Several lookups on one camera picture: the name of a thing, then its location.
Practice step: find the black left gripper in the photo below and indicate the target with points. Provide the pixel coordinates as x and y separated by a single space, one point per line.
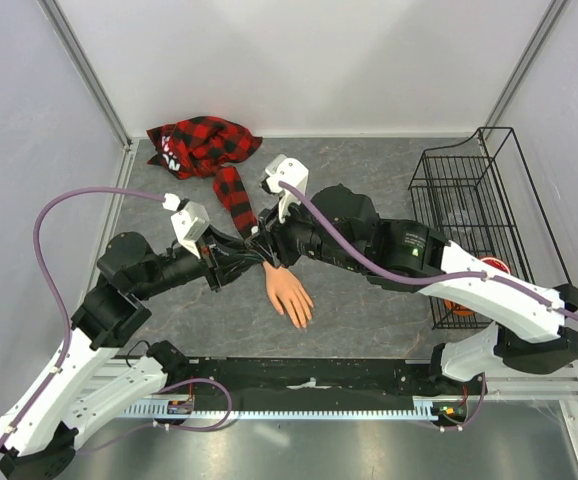
234 258

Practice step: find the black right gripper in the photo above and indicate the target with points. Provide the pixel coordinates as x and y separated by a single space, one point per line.
275 235

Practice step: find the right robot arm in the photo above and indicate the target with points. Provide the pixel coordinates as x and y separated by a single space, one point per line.
527 330

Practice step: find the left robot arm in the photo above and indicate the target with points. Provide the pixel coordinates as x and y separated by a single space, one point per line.
41 434

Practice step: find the mannequin hand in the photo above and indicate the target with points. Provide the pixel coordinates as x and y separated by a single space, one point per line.
287 295

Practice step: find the red black plaid shirt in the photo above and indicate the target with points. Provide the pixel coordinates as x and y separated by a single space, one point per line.
210 147

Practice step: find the clear glass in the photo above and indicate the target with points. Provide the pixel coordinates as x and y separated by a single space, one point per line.
459 220

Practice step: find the orange cup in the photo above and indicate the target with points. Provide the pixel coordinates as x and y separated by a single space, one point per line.
457 309

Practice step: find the red cup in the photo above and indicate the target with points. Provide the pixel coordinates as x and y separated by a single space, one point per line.
496 263

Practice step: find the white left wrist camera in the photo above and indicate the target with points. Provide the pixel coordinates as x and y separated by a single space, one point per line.
189 220

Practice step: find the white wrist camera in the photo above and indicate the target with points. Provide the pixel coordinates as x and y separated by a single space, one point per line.
281 177
189 220

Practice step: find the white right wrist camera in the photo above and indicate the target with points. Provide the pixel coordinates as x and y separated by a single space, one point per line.
281 177

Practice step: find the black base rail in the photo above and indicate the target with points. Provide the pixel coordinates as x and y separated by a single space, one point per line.
246 376

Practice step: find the toothed cable duct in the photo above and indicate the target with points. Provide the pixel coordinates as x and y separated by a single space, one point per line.
320 405

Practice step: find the black wire rack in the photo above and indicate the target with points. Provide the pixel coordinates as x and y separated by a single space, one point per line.
488 175

